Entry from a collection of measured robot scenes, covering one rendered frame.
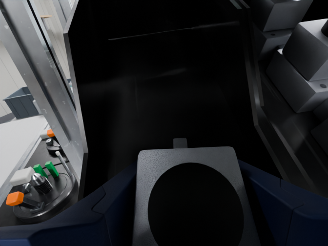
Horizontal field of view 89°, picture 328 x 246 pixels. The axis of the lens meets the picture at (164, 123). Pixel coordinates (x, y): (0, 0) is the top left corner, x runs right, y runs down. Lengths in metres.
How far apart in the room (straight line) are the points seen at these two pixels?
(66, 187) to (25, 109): 1.82
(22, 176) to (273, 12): 0.66
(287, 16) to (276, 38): 0.02
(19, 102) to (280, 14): 2.23
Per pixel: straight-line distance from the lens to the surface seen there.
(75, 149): 0.17
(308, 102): 0.20
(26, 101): 2.26
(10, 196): 0.45
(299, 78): 0.20
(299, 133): 0.20
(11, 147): 1.18
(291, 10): 0.25
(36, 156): 0.74
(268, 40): 0.24
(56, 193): 0.52
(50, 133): 0.63
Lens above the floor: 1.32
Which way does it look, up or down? 31 degrees down
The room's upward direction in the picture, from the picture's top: 8 degrees counter-clockwise
